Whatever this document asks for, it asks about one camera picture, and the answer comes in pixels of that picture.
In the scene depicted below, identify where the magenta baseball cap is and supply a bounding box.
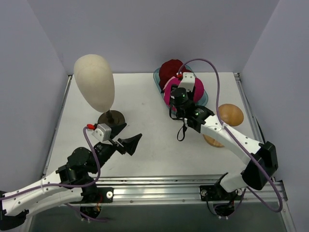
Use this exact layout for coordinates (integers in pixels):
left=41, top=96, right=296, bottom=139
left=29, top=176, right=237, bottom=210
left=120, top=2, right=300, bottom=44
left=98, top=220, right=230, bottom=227
left=163, top=75, right=205, bottom=106

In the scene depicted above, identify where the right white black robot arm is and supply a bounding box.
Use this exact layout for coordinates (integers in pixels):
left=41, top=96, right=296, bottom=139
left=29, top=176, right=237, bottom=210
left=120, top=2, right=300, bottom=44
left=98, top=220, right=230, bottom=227
left=184, top=106, right=278, bottom=200

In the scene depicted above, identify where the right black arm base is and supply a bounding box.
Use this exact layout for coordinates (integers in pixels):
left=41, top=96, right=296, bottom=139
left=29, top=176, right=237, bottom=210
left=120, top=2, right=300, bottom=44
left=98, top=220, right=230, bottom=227
left=199, top=185, right=243, bottom=218

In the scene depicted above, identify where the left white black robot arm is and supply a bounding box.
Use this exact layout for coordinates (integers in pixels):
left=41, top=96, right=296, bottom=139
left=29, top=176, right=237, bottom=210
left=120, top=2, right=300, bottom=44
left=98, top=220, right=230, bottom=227
left=0, top=123, right=142, bottom=231

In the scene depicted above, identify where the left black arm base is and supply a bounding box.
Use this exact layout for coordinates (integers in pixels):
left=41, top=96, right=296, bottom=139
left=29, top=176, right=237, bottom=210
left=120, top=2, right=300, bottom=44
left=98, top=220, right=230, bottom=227
left=80, top=187, right=114, bottom=218

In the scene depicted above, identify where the dark round mannequin stand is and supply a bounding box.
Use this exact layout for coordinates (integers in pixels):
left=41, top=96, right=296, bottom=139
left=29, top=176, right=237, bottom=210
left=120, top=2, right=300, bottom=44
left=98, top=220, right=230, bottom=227
left=98, top=110, right=126, bottom=127

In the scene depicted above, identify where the dark red cap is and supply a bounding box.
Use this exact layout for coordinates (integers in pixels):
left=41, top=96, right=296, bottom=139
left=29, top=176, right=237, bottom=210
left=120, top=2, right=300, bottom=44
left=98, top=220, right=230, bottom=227
left=159, top=59, right=183, bottom=90

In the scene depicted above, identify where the wooden egg-shaped hat stand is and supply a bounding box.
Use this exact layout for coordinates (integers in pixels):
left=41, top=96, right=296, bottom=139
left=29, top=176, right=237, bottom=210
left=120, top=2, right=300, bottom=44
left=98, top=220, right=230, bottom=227
left=203, top=103, right=244, bottom=148

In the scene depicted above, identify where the cream fabric mannequin head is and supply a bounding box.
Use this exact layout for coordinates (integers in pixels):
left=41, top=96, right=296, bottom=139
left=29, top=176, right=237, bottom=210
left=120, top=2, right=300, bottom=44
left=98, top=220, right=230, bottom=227
left=73, top=54, right=115, bottom=113

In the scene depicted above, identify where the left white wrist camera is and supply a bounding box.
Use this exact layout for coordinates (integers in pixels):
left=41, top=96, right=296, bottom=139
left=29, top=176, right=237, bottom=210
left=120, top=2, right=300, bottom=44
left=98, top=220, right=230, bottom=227
left=92, top=124, right=112, bottom=143

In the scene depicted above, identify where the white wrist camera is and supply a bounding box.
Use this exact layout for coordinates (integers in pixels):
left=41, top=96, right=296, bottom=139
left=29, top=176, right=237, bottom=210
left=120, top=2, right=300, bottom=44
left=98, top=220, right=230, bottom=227
left=92, top=124, right=112, bottom=143
left=178, top=72, right=195, bottom=92

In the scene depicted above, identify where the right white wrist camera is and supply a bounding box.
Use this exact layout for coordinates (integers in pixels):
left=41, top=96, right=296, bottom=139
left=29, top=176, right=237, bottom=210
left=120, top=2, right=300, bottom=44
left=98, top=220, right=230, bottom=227
left=178, top=72, right=195, bottom=92

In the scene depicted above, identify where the aluminium front rail frame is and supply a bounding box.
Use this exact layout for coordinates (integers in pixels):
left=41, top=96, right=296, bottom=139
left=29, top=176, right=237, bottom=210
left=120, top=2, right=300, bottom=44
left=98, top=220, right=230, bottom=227
left=21, top=72, right=297, bottom=232

